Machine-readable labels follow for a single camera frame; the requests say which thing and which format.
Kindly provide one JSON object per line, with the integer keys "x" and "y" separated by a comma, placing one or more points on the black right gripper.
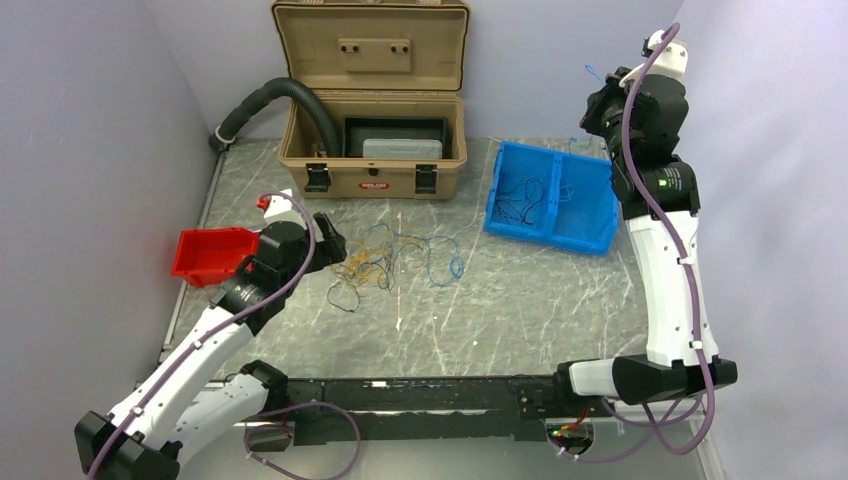
{"x": 597, "y": 101}

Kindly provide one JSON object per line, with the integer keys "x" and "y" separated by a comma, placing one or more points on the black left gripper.
{"x": 330, "y": 250}

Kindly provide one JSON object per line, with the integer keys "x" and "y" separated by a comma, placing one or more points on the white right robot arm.
{"x": 659, "y": 199}

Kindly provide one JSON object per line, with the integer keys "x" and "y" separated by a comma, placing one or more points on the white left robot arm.
{"x": 169, "y": 418}

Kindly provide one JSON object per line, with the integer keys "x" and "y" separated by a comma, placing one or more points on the blue bin right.
{"x": 587, "y": 208}

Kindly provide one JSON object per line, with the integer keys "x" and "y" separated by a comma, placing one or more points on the blue bin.
{"x": 587, "y": 208}
{"x": 521, "y": 193}

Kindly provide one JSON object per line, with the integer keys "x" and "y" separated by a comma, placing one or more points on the grey plastic box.
{"x": 402, "y": 148}

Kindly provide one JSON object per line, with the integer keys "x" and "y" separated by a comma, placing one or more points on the blue bin left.
{"x": 521, "y": 193}

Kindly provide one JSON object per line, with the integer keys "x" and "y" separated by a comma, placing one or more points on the black tray in case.
{"x": 397, "y": 129}

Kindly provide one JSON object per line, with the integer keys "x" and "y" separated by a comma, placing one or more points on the red bin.
{"x": 206, "y": 257}

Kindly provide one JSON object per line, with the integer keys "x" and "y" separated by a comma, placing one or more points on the tan tool case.
{"x": 373, "y": 64}

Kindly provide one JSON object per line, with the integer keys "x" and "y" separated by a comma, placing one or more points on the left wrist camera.
{"x": 279, "y": 208}

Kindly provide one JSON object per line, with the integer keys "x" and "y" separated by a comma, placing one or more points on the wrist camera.
{"x": 279, "y": 208}
{"x": 671, "y": 62}

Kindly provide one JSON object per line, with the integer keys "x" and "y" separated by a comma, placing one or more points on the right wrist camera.
{"x": 671, "y": 62}

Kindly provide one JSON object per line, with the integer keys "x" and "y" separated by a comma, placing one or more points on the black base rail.
{"x": 327, "y": 410}

